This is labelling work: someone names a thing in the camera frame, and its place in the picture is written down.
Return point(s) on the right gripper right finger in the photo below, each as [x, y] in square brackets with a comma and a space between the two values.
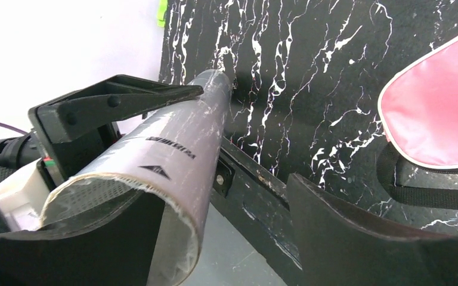
[342, 244]

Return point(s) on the white shuttlecock tube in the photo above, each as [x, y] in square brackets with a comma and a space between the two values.
[171, 158]

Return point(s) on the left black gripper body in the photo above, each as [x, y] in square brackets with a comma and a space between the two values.
[58, 161]

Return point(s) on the pink racket bag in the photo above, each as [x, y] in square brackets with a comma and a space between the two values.
[418, 108]

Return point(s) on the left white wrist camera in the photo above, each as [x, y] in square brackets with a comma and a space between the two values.
[22, 197]

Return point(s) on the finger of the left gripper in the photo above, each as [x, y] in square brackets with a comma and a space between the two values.
[117, 98]

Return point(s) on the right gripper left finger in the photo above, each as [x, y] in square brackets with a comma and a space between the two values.
[111, 244]

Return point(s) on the green clip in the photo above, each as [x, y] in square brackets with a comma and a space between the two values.
[161, 13]

